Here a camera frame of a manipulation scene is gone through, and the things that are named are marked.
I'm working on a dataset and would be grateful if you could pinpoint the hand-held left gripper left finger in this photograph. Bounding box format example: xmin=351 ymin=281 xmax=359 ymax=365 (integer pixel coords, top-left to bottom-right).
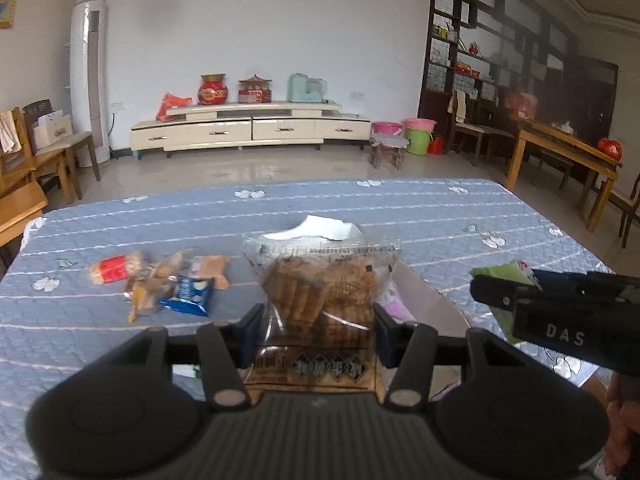
xmin=107 ymin=304 xmax=265 ymax=409

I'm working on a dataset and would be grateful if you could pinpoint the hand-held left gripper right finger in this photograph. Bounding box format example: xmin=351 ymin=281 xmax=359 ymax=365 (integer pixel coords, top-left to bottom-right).
xmin=372 ymin=304 xmax=526 ymax=409

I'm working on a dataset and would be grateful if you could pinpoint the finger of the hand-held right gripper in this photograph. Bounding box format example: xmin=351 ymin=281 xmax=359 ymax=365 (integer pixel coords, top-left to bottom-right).
xmin=469 ymin=273 xmax=544 ymax=312

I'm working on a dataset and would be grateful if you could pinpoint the light green snack packet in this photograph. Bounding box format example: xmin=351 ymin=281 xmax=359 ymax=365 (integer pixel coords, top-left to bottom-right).
xmin=471 ymin=258 xmax=539 ymax=343

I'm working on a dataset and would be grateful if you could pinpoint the white cardboard tray box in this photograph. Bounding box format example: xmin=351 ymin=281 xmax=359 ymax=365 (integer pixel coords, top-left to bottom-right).
xmin=261 ymin=214 xmax=477 ymax=403

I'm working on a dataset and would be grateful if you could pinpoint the clear brown biscuit packet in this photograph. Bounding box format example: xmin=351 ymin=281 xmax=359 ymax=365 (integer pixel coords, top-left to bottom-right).
xmin=242 ymin=232 xmax=404 ymax=401

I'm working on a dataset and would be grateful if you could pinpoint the red-label bread packet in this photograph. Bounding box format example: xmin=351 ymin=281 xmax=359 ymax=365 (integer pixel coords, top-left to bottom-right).
xmin=89 ymin=254 xmax=152 ymax=287

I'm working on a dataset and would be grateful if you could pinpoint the person's right hand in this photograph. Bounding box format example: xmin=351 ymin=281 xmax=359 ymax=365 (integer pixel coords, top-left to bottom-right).
xmin=601 ymin=374 xmax=640 ymax=469

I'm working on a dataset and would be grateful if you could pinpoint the purple wafer packet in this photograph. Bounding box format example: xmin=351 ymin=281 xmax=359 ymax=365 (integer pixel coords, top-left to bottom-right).
xmin=381 ymin=281 xmax=417 ymax=324

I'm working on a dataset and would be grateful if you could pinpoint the blue cookie packet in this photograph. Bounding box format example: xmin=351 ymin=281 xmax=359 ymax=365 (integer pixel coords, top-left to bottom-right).
xmin=159 ymin=274 xmax=217 ymax=318

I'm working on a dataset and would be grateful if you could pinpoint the orange and white snack packet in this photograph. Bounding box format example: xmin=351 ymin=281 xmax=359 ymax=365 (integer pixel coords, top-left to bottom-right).
xmin=191 ymin=254 xmax=232 ymax=292

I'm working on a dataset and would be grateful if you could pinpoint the brown and yellow snack packet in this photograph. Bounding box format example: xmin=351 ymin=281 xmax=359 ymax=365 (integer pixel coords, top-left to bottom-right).
xmin=124 ymin=255 xmax=187 ymax=323

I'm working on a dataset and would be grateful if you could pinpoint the dark wooden chair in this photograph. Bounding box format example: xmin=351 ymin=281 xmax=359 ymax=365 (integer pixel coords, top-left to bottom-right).
xmin=609 ymin=171 xmax=640 ymax=249

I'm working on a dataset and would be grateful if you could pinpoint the wooden side table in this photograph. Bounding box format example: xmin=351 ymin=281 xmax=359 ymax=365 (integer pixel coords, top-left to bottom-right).
xmin=504 ymin=114 xmax=624 ymax=234

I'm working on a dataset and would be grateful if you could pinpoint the dark chair with cloth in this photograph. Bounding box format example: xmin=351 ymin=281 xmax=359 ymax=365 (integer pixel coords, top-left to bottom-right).
xmin=447 ymin=88 xmax=517 ymax=168

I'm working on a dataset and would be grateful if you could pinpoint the green bucket with pink lid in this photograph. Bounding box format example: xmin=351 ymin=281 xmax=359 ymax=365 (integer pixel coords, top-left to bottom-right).
xmin=403 ymin=118 xmax=437 ymax=156

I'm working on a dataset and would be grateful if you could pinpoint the small wooden stool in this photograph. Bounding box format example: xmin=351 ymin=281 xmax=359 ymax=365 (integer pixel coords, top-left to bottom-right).
xmin=369 ymin=135 xmax=407 ymax=171

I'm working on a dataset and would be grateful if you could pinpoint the red gift bag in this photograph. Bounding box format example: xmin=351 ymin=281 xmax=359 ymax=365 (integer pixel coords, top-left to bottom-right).
xmin=504 ymin=90 xmax=539 ymax=119

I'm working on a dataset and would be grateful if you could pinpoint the cream tv cabinet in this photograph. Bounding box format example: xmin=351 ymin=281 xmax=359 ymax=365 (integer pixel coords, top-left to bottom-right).
xmin=129 ymin=101 xmax=372 ymax=161

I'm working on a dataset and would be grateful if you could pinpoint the red plastic bag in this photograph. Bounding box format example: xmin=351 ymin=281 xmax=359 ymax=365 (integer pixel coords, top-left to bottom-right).
xmin=155 ymin=92 xmax=194 ymax=122

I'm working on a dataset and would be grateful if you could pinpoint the red pagoda gift box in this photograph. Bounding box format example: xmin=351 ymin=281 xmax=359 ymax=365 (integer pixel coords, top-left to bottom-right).
xmin=237 ymin=74 xmax=274 ymax=105

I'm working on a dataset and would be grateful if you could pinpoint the dark wooden display shelf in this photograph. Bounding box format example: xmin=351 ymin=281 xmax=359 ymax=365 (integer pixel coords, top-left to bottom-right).
xmin=417 ymin=0 xmax=622 ymax=183

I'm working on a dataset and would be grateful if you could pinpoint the red and gold pot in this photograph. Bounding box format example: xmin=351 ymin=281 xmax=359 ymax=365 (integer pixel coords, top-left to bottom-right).
xmin=198 ymin=73 xmax=230 ymax=106

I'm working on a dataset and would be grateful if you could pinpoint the dark brown chair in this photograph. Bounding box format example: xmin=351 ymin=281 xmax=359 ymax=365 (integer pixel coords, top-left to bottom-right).
xmin=22 ymin=99 xmax=102 ymax=197

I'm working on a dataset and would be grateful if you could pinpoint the mint green appliance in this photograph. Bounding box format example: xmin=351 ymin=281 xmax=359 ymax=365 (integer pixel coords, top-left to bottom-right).
xmin=287 ymin=73 xmax=329 ymax=104

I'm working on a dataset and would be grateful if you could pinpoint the light wooden chair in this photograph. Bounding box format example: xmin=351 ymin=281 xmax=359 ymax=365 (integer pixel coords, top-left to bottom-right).
xmin=0 ymin=181 xmax=49 ymax=267

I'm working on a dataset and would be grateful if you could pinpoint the white paper bag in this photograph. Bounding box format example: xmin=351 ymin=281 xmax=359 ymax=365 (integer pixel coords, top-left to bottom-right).
xmin=32 ymin=109 xmax=74 ymax=151

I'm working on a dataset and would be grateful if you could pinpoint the white tower air conditioner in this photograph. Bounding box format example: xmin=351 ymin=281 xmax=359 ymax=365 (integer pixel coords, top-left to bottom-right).
xmin=69 ymin=0 xmax=112 ymax=169

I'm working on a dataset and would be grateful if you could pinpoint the white towel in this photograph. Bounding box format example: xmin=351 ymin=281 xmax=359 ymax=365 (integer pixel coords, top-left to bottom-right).
xmin=0 ymin=111 xmax=22 ymax=154

